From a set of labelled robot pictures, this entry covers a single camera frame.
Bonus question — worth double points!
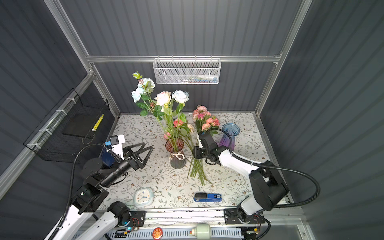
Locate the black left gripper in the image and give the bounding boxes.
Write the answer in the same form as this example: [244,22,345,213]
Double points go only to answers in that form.
[101,141,152,189]

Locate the artificial flower bunch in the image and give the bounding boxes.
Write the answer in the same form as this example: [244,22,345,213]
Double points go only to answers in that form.
[173,105,220,185]

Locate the peach rose stem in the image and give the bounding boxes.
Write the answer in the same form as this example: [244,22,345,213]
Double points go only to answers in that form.
[154,90,178,151]

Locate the white blue flower spray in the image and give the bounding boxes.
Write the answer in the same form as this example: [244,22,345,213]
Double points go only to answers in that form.
[131,71,168,140]

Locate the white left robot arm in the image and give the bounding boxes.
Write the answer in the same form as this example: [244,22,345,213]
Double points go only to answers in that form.
[46,143,154,240]

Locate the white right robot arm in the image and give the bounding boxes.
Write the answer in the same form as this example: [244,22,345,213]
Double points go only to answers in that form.
[193,132,289,222]

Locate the blue purple glass vase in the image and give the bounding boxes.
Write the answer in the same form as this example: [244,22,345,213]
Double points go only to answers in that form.
[218,123,240,151]

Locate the red glass vase with ribbon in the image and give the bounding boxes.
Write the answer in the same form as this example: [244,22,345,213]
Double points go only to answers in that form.
[165,138,187,169]

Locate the pale green alarm clock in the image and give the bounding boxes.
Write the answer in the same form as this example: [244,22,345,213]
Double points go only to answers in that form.
[134,187,155,208]

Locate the floral table cloth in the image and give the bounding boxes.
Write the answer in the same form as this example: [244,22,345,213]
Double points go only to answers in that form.
[99,115,252,210]

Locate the blue black stapler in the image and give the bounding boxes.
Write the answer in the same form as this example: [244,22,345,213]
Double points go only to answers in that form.
[193,192,222,203]

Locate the yellow black marker pen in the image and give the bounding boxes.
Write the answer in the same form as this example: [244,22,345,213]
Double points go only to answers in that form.
[92,114,104,132]

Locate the toothpaste tube in basket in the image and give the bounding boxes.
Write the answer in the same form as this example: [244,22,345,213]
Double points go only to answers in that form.
[197,75,220,83]

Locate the red round sticker badge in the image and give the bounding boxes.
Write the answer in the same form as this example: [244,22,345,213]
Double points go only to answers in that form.
[152,228,164,240]

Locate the pale green cylinder knob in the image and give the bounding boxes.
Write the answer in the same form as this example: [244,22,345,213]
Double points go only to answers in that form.
[189,224,212,240]

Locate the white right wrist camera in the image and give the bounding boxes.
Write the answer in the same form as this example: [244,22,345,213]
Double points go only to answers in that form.
[197,135,203,148]

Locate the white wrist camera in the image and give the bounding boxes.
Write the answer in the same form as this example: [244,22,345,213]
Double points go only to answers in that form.
[197,135,203,148]
[105,135,125,161]

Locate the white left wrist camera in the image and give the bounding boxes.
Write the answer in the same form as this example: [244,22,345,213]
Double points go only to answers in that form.
[105,135,125,161]

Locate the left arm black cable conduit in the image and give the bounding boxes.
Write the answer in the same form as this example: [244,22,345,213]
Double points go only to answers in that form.
[47,143,121,240]

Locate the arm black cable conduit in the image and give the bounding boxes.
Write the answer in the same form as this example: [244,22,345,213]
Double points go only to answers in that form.
[47,143,121,240]
[211,127,321,209]

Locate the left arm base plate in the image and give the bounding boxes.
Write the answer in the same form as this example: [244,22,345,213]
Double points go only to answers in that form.
[118,211,147,228]

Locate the black wire wall basket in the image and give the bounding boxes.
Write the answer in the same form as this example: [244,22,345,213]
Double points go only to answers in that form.
[24,90,115,163]

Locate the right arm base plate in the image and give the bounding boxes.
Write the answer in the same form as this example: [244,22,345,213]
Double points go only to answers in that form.
[224,208,265,225]

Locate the white mesh wall basket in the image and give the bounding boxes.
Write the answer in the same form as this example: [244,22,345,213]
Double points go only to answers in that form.
[153,57,222,85]

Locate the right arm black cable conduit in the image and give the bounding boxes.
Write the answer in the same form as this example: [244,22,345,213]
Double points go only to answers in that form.
[211,127,321,209]

